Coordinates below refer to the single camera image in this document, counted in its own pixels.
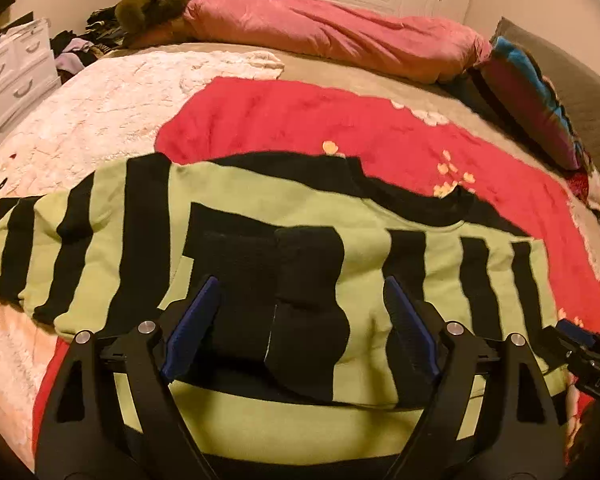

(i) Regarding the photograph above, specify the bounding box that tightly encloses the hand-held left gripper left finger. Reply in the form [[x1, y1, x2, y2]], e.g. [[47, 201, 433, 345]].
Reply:
[[34, 275, 226, 480]]

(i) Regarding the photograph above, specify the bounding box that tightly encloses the dark red patterned cloth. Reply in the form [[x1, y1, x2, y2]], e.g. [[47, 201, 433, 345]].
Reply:
[[564, 167, 600, 213]]

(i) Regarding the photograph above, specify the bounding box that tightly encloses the red floral blanket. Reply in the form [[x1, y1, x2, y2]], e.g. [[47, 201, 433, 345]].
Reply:
[[32, 76, 600, 461]]

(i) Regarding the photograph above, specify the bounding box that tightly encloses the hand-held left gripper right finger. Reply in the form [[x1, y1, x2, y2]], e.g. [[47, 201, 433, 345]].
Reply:
[[382, 275, 571, 480]]

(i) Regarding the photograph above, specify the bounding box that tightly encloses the pile of dark clothes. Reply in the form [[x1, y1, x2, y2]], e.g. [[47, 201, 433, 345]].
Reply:
[[50, 7, 131, 70]]

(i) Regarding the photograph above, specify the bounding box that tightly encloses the striped colourful pillow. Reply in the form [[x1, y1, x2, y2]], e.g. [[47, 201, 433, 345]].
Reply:
[[471, 35, 590, 172]]

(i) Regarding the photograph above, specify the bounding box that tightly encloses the white fluffy blanket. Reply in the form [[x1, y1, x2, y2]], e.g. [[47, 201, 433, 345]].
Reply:
[[0, 50, 287, 463]]

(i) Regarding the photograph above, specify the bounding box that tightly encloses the beige bed sheet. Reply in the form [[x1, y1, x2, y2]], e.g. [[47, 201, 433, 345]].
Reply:
[[102, 42, 600, 281]]

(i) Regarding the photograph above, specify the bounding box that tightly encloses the pink duvet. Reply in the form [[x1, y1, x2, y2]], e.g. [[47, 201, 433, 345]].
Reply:
[[182, 0, 493, 84]]

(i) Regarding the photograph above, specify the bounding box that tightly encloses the white drawer cabinet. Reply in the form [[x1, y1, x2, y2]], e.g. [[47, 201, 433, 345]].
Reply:
[[0, 17, 62, 133]]

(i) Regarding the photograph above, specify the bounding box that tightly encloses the green black striped sweater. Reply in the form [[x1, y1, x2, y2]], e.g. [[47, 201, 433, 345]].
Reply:
[[0, 152, 566, 461]]

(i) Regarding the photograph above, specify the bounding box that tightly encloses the black cloth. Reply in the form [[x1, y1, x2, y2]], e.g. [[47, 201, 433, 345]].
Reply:
[[197, 226, 352, 406]]

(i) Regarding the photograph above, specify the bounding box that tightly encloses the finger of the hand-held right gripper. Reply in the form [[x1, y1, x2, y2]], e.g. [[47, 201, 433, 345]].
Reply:
[[537, 320, 598, 372]]

